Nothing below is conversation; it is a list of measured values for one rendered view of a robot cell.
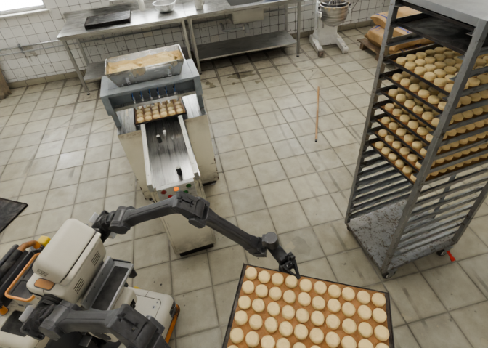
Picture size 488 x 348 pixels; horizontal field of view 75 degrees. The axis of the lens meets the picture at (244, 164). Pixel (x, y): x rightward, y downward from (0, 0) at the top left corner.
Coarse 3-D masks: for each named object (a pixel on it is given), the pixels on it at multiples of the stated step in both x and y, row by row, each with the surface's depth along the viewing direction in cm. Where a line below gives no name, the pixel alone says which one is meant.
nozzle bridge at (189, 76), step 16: (192, 64) 252; (160, 80) 236; (176, 80) 234; (192, 80) 247; (112, 96) 227; (128, 96) 240; (144, 96) 243; (160, 96) 245; (176, 96) 246; (112, 112) 235
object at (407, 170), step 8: (376, 144) 195; (384, 144) 196; (384, 152) 190; (392, 152) 192; (392, 160) 186; (400, 160) 183; (472, 160) 181; (480, 160) 181; (400, 168) 181; (408, 168) 178; (448, 168) 177; (456, 168) 178; (408, 176) 176; (432, 176) 175
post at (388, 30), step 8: (392, 0) 145; (392, 8) 146; (392, 16) 148; (384, 32) 155; (392, 32) 154; (384, 40) 157; (384, 48) 158; (384, 56) 161; (384, 64) 165; (376, 72) 169; (376, 80) 171; (376, 88) 173; (376, 96) 177; (368, 112) 186; (368, 120) 188; (368, 128) 191; (368, 136) 196; (360, 152) 206; (360, 160) 208; (360, 168) 214; (352, 184) 227; (352, 192) 230
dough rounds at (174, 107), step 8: (168, 104) 260; (176, 104) 259; (136, 112) 259; (144, 112) 258; (152, 112) 253; (160, 112) 254; (168, 112) 252; (176, 112) 254; (184, 112) 253; (136, 120) 250; (144, 120) 249
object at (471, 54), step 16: (480, 32) 112; (480, 48) 116; (464, 64) 121; (464, 80) 124; (448, 112) 134; (432, 144) 147; (432, 160) 152; (416, 192) 167; (400, 224) 187; (384, 272) 223
